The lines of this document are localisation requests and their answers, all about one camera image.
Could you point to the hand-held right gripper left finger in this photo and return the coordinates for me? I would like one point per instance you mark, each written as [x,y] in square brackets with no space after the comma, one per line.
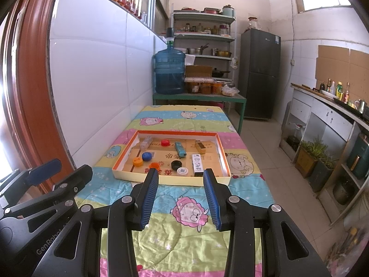
[148,200]

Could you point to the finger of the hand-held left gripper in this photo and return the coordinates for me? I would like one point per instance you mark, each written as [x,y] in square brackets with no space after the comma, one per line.
[75,179]
[43,170]

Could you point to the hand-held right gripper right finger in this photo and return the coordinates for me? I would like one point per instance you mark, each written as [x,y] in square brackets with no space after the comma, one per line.
[212,200]

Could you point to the orange bottle cap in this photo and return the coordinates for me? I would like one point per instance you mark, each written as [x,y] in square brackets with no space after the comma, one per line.
[155,166]
[137,161]

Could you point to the shallow orange-rimmed cardboard box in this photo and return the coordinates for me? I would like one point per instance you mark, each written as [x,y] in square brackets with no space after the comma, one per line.
[214,161]

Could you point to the small white printed box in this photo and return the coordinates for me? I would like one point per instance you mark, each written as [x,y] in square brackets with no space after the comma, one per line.
[197,164]

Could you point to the white bottle cap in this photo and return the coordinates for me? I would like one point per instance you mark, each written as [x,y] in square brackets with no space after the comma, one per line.
[182,171]

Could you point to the blue bottle cap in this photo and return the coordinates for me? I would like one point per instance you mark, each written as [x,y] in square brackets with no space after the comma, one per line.
[147,156]

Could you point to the black bottle cap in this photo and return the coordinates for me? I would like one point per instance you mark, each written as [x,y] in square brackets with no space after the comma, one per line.
[176,164]

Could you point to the gold rectangular lighter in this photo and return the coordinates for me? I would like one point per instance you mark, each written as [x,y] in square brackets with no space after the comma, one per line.
[200,147]

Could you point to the red bottle cap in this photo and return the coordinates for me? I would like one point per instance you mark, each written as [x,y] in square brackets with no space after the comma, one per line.
[165,142]

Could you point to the teal cigarette pack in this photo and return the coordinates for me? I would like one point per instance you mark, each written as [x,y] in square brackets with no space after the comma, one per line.
[180,149]

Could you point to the cartoon printed blanket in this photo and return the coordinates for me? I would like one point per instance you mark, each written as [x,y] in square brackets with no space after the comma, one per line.
[184,205]

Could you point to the red wooden door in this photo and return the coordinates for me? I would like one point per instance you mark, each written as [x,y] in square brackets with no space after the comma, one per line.
[26,92]

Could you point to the plant in yellow pot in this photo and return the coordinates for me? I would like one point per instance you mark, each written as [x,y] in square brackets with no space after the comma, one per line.
[307,157]

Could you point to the green table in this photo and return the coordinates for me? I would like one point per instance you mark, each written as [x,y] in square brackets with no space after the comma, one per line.
[201,96]

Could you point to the plastic jug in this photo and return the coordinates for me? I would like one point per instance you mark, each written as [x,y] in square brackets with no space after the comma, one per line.
[297,134]

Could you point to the plastic bag of food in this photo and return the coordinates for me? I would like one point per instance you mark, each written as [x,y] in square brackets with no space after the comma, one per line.
[230,91]

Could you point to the plant in black pot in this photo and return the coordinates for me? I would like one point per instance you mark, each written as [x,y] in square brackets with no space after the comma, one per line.
[321,174]

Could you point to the jar with orange food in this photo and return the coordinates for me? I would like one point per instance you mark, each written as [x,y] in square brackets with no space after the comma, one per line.
[206,88]
[192,87]
[217,88]

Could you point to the black frying pan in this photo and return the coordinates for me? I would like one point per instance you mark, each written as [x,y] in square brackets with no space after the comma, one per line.
[220,73]

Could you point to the blue water jug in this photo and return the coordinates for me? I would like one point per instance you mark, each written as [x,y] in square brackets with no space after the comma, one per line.
[170,72]

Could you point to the brown cardboard carton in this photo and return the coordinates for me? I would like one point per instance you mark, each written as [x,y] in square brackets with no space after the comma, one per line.
[199,70]

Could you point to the black cooking pot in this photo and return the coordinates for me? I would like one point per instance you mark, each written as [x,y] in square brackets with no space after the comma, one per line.
[343,192]

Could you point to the dark grey refrigerator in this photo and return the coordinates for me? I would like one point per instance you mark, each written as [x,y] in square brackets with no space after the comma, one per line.
[261,72]

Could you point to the white kitchen counter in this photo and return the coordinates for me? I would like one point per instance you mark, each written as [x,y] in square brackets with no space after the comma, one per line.
[325,112]

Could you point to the brass basin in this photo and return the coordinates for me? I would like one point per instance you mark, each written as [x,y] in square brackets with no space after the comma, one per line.
[224,53]

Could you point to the steel pot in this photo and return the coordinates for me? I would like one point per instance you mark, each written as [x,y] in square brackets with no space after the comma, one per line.
[194,51]

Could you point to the green bottle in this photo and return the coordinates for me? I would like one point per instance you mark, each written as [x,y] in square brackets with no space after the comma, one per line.
[339,91]

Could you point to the metal cup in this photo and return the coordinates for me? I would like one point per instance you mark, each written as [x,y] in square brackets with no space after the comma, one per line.
[360,104]

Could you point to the jar with red lid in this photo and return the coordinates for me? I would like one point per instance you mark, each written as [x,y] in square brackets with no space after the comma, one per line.
[253,23]

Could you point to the metal shelf rack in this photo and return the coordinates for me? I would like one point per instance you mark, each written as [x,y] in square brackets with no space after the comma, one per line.
[204,14]

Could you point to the pale teal pot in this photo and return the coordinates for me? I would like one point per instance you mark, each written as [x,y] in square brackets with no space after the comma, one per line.
[229,11]

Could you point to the cardboard sheet on wall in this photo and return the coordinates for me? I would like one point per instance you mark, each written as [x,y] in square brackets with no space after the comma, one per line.
[337,63]

